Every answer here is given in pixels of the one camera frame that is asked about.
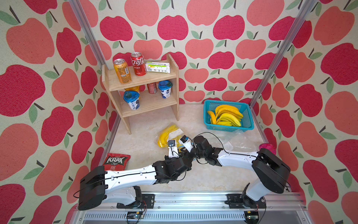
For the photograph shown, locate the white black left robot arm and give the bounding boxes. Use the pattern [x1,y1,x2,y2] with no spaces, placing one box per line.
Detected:
[77,154,194,211]

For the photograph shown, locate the black camera cable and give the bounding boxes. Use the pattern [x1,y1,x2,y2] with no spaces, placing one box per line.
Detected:
[191,131,258,157]

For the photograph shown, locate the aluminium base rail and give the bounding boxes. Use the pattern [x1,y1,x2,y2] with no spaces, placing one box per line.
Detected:
[69,191,313,224]

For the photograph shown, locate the blue lid yogurt cup front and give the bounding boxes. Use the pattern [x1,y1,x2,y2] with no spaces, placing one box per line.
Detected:
[123,91,140,111]

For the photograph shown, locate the yellow bananas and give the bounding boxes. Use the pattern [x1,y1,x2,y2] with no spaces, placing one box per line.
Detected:
[216,121,233,127]

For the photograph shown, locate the red cola can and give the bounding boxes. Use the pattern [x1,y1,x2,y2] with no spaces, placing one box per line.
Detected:
[131,52,146,76]

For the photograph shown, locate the blue lid yogurt cup back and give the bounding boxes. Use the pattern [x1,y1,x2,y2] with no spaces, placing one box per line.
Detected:
[158,80,172,99]

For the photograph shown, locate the teal plastic basket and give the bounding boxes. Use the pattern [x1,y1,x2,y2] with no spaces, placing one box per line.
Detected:
[203,100,254,132]

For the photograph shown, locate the right aluminium corner post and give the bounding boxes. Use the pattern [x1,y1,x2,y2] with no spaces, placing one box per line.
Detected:
[249,0,318,110]

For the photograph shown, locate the left aluminium corner post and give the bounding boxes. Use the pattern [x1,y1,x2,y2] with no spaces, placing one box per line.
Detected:
[69,0,106,70]

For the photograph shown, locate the yellow banana bunch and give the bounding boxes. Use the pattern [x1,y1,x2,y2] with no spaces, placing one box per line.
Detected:
[214,105,243,127]
[158,124,179,148]

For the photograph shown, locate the white green box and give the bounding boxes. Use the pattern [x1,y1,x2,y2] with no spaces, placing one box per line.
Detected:
[145,62,170,73]

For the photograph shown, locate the pink lid plastic jar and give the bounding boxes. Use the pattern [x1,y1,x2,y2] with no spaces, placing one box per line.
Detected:
[259,143,277,155]

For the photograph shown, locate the orange drink can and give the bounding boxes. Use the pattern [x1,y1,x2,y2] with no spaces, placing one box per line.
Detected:
[113,58,131,84]

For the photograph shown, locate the red Krax chips bag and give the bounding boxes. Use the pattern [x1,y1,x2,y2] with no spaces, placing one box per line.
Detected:
[103,153,131,171]

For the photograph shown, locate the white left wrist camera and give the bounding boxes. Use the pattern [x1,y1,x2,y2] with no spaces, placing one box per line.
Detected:
[168,140,180,159]

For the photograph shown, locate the yellow container on shelf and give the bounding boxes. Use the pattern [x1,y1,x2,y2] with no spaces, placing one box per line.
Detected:
[125,86,140,92]

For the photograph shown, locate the aluminium corner post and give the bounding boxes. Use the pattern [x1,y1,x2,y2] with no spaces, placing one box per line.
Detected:
[69,0,106,70]
[249,0,318,110]

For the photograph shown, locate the single yellow banana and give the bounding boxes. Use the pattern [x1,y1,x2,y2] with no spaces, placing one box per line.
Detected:
[207,111,217,125]

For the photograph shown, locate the wooden two-tier shelf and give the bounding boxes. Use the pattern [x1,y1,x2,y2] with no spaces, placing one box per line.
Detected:
[101,54,180,135]

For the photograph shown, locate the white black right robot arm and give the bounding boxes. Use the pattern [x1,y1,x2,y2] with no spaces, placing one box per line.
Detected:
[180,135,291,209]

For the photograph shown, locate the small red can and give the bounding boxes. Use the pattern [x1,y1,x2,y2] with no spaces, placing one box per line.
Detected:
[147,82,157,94]

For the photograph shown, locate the blue lid yogurt cup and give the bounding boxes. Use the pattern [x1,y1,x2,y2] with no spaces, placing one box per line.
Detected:
[158,80,172,99]
[123,91,140,111]

